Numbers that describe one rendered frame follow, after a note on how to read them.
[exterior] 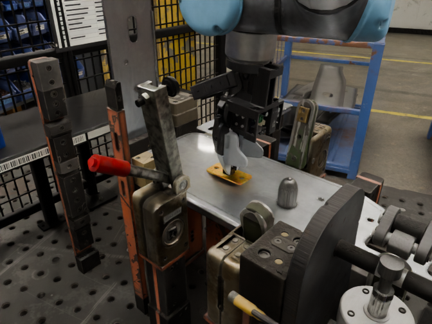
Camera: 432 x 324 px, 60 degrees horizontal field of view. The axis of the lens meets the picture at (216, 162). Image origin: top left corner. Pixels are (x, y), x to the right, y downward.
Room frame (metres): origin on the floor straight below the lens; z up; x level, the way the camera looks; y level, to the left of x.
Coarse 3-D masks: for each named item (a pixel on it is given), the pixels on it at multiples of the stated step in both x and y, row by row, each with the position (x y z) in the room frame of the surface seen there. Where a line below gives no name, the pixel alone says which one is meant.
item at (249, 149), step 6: (240, 138) 0.60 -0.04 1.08; (240, 144) 0.60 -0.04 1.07; (246, 144) 0.60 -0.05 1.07; (252, 144) 0.59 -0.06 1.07; (240, 150) 0.60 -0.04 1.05; (246, 150) 0.60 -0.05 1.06; (252, 150) 0.59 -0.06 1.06; (258, 150) 0.58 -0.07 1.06; (246, 156) 0.60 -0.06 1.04; (252, 156) 0.59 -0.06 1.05; (258, 156) 0.58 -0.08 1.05
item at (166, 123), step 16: (176, 80) 0.49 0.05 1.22; (144, 96) 0.46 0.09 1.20; (160, 96) 0.46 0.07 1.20; (144, 112) 0.48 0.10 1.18; (160, 112) 0.46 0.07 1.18; (160, 128) 0.46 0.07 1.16; (160, 144) 0.47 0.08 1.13; (176, 144) 0.48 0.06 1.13; (160, 160) 0.48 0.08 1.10; (176, 160) 0.48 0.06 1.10; (176, 176) 0.48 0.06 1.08
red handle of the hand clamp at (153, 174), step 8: (88, 160) 0.40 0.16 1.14; (96, 160) 0.40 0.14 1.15; (104, 160) 0.40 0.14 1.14; (112, 160) 0.41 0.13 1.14; (120, 160) 0.42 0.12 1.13; (96, 168) 0.39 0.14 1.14; (104, 168) 0.40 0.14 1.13; (112, 168) 0.41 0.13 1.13; (120, 168) 0.41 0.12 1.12; (128, 168) 0.42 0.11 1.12; (136, 168) 0.44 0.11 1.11; (144, 168) 0.45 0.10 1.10; (120, 176) 0.42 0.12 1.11; (136, 176) 0.43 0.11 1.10; (144, 176) 0.44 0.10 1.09; (152, 176) 0.45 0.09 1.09; (160, 176) 0.46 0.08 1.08; (168, 176) 0.48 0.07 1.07
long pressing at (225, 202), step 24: (192, 144) 0.73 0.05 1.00; (192, 168) 0.63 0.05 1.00; (240, 168) 0.63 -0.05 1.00; (264, 168) 0.63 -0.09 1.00; (288, 168) 0.63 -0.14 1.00; (192, 192) 0.54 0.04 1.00; (216, 192) 0.54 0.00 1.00; (240, 192) 0.54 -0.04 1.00; (264, 192) 0.54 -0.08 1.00; (312, 192) 0.54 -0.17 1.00; (216, 216) 0.48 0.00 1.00; (288, 216) 0.48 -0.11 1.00; (312, 216) 0.48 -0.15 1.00; (360, 240) 0.42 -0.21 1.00
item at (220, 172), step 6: (210, 168) 0.61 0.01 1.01; (222, 168) 0.60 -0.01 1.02; (234, 168) 0.60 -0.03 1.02; (216, 174) 0.59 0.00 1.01; (222, 174) 0.59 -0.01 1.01; (234, 174) 0.59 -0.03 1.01; (240, 174) 0.59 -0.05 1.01; (246, 174) 0.59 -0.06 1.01; (228, 180) 0.57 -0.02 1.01; (234, 180) 0.57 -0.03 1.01; (240, 180) 0.57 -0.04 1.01; (246, 180) 0.57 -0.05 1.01
